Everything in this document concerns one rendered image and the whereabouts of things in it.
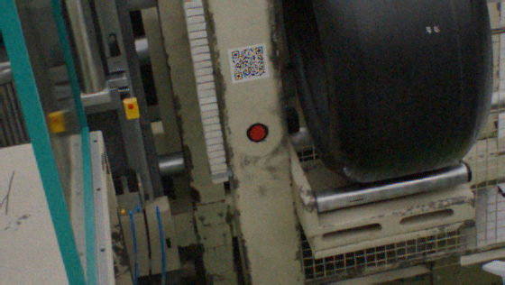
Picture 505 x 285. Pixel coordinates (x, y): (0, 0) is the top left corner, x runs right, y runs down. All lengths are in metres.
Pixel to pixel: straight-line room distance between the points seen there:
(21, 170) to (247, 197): 0.63
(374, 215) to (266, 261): 0.28
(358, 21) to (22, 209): 0.68
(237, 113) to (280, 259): 0.39
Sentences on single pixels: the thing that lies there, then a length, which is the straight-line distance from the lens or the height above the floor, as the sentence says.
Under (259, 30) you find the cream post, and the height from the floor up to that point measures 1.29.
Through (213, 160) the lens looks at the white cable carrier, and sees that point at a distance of 1.99.
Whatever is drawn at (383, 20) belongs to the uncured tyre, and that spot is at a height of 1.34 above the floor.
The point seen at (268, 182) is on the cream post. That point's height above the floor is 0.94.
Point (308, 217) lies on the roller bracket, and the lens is 1.96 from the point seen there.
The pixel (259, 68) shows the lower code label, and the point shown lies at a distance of 1.90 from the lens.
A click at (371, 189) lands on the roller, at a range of 2.01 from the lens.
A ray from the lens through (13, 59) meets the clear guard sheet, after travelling 0.98.
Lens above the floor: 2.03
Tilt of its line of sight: 30 degrees down
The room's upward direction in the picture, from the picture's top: 8 degrees counter-clockwise
